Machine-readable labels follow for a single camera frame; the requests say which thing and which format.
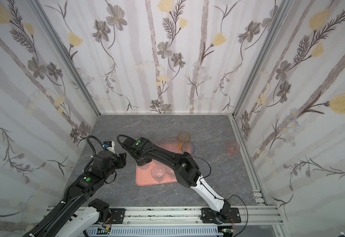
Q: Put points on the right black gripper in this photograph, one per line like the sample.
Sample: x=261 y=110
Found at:
x=143 y=160

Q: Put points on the yellow transparent glass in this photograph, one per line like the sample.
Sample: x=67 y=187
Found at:
x=183 y=137

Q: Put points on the pink plastic tray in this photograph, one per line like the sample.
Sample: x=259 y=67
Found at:
x=146 y=177

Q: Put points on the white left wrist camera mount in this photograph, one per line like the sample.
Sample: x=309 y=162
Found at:
x=109 y=145

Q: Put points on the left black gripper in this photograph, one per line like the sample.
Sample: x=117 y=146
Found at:
x=121 y=158

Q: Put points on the clear round glass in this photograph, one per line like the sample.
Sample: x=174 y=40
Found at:
x=171 y=144

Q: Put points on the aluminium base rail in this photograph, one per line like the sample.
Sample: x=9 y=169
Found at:
x=191 y=216

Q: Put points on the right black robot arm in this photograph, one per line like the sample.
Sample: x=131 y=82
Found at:
x=220 y=206

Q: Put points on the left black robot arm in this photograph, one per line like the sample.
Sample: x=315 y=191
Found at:
x=94 y=176

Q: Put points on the pink faceted glass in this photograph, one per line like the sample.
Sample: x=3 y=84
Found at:
x=233 y=148

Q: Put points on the blue frosted glass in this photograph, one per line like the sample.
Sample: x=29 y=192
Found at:
x=188 y=148

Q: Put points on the clear tall glass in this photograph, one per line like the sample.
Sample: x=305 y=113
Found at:
x=170 y=173

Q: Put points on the clear faceted glass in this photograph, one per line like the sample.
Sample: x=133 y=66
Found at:
x=158 y=173

